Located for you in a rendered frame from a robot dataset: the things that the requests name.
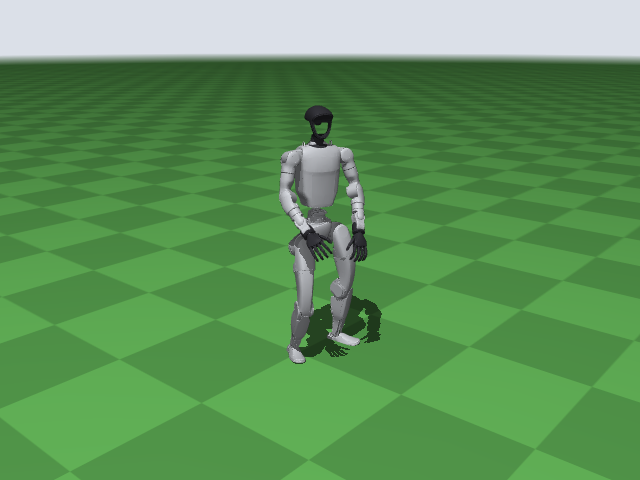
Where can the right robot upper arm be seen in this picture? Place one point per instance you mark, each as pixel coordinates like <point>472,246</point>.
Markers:
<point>289,160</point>

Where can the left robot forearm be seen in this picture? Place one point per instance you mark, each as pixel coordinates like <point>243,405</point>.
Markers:
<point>357,204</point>

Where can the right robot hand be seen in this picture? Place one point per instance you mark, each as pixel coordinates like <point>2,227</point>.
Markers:
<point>314,240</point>

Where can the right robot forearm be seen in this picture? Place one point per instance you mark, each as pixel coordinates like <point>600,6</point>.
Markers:
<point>293,210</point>

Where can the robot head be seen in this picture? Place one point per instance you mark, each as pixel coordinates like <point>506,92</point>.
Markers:
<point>316,115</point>

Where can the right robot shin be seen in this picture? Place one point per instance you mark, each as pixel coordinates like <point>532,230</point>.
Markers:
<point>299,326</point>

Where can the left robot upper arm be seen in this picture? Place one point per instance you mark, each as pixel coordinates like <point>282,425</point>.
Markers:
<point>350,171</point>

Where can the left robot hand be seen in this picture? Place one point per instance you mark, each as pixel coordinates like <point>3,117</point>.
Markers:
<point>358,241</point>

